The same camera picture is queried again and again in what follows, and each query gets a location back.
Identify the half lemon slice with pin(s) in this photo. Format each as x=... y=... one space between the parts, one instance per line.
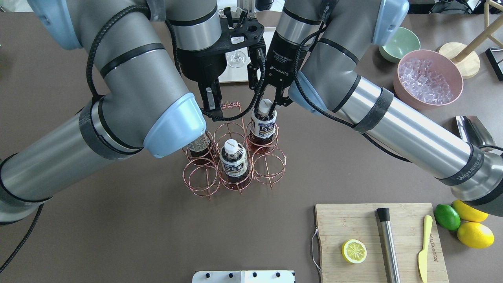
x=354 y=251

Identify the bamboo cutting board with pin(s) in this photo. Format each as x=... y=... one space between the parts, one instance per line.
x=338 y=223

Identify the steel ice scoop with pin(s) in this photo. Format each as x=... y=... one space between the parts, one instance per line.
x=472 y=130

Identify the yellow lemon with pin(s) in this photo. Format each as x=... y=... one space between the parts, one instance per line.
x=475 y=235
x=469 y=213

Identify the tea bottle in basket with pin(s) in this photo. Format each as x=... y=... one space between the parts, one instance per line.
x=235 y=164

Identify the copper wire bottle basket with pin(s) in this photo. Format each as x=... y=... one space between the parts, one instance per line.
x=266 y=168

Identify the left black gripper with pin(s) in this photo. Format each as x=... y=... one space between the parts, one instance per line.
x=199 y=65

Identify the green lime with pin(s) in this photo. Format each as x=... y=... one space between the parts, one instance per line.
x=447 y=217

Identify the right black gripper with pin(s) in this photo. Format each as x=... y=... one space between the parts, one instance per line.
x=282 y=55

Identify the wooden cup tree stand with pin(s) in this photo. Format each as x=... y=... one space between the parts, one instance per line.
x=464 y=56

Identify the steel muddler black tip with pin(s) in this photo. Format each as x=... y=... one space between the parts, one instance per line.
x=383 y=215

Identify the yellow lemon lower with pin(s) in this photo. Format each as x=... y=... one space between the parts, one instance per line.
x=475 y=235

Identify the yellow lemon upper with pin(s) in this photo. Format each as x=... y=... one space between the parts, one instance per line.
x=469 y=213

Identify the tea bottle white cap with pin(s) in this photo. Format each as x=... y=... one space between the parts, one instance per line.
x=262 y=127

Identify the pink bowl of ice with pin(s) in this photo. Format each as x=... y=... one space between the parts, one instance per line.
x=426 y=79

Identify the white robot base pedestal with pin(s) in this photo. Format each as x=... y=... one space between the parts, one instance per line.
x=245 y=276

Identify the tea bottle at edge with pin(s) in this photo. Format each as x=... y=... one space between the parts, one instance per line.
x=201 y=150

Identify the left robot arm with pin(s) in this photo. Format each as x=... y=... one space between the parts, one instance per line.
x=149 y=106

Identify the yellow plastic knife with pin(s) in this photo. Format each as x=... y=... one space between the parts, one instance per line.
x=422 y=256

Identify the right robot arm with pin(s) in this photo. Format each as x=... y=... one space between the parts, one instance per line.
x=328 y=82

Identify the clear wine glass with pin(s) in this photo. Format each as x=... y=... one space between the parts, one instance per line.
x=236 y=59

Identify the cream serving tray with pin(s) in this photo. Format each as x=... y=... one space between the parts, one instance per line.
x=234 y=75

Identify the green empty bowl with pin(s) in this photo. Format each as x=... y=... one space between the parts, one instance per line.
x=402 y=42

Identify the black tray with glasses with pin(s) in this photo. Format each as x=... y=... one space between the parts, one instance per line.
x=496 y=64

